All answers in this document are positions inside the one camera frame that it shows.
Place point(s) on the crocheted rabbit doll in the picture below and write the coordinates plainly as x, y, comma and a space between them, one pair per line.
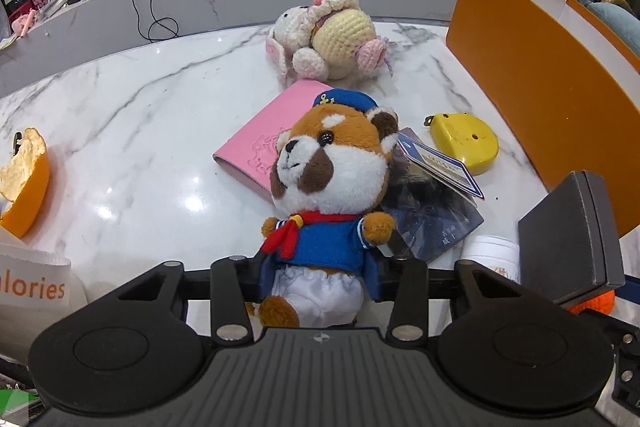
340, 32

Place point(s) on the yellow tape measure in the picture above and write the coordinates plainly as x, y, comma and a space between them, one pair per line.
465, 142

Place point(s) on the pink toy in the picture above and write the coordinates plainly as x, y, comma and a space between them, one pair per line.
22, 23

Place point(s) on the dark grey box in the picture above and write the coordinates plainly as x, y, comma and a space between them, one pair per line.
565, 237

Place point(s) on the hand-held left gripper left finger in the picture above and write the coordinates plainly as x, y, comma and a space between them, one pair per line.
227, 287

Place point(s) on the white jar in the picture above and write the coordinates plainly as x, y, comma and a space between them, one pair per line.
492, 252

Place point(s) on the black metal bracket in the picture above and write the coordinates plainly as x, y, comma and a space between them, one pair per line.
626, 372

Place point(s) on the dark glossy card packet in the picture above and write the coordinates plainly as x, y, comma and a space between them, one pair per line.
430, 222

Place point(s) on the teal cushion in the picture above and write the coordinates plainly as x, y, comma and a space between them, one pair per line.
615, 19

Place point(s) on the orange crocheted item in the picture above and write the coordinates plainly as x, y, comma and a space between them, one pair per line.
595, 302

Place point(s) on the pink notebook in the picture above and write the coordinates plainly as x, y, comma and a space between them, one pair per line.
250, 142

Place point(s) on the white desk phone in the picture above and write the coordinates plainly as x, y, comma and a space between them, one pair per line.
55, 2

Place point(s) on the red panda sailor plush toy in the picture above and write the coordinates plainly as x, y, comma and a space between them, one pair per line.
320, 167

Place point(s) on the orange storage box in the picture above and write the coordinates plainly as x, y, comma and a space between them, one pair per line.
525, 82

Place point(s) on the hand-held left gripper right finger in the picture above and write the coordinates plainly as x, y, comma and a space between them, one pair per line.
410, 292

